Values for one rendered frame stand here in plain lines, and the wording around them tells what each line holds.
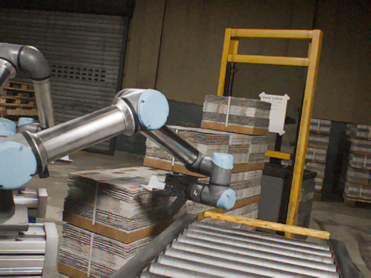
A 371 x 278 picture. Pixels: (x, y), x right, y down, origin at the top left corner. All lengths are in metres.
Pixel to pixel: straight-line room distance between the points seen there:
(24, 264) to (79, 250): 0.71
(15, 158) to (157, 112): 0.41
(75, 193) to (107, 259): 0.32
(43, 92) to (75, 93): 7.75
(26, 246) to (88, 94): 8.47
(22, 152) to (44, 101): 1.01
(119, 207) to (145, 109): 0.67
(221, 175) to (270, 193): 1.96
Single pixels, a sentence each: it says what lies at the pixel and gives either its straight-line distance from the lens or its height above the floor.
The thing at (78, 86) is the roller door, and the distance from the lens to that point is 9.77.
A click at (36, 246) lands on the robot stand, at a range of 1.28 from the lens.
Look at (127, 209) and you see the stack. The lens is 1.77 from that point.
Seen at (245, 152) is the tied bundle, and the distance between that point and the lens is 2.69.
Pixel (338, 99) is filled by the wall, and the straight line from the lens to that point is 8.75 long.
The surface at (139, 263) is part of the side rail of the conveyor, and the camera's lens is 1.05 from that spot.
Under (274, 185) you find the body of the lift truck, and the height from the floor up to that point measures 0.68.
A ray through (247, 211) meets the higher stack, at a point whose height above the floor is 0.56.
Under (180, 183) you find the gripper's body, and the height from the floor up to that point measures 0.90.
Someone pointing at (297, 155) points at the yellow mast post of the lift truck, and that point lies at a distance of 3.19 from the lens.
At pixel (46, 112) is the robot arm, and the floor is 1.08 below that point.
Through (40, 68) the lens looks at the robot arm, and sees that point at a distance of 1.99.
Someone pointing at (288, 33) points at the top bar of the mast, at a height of 1.82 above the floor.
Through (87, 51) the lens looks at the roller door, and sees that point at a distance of 9.76.
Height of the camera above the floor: 1.17
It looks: 4 degrees down
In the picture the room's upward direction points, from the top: 7 degrees clockwise
